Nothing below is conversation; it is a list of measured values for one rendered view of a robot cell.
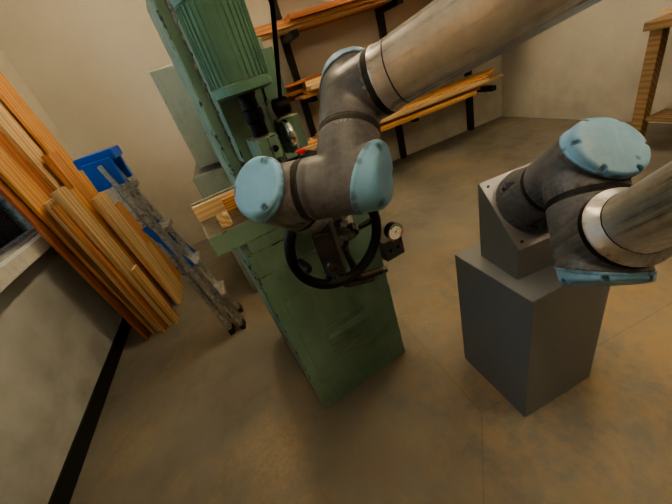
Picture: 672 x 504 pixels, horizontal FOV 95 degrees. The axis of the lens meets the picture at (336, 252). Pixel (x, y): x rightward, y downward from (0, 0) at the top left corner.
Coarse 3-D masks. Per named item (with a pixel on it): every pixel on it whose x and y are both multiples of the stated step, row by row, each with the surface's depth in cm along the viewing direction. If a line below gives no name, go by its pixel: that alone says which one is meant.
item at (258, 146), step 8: (264, 136) 95; (272, 136) 93; (248, 144) 102; (256, 144) 93; (264, 144) 93; (272, 144) 94; (280, 144) 95; (256, 152) 98; (264, 152) 94; (272, 152) 95; (280, 152) 96
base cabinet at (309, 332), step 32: (288, 288) 101; (352, 288) 114; (384, 288) 123; (288, 320) 106; (320, 320) 112; (352, 320) 120; (384, 320) 129; (320, 352) 118; (352, 352) 126; (384, 352) 137; (320, 384) 124; (352, 384) 134
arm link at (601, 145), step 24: (600, 120) 62; (552, 144) 68; (576, 144) 61; (600, 144) 60; (624, 144) 60; (528, 168) 76; (552, 168) 66; (576, 168) 61; (600, 168) 58; (624, 168) 58; (528, 192) 75; (552, 192) 66; (576, 192) 61
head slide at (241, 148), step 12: (180, 24) 88; (216, 108) 101; (228, 108) 97; (240, 108) 99; (264, 108) 102; (228, 120) 98; (240, 120) 100; (228, 132) 103; (240, 132) 101; (240, 144) 102; (240, 156) 105; (252, 156) 105
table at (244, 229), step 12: (240, 216) 92; (204, 228) 92; (216, 228) 89; (228, 228) 86; (240, 228) 87; (252, 228) 88; (264, 228) 90; (216, 240) 85; (228, 240) 86; (240, 240) 88; (216, 252) 86
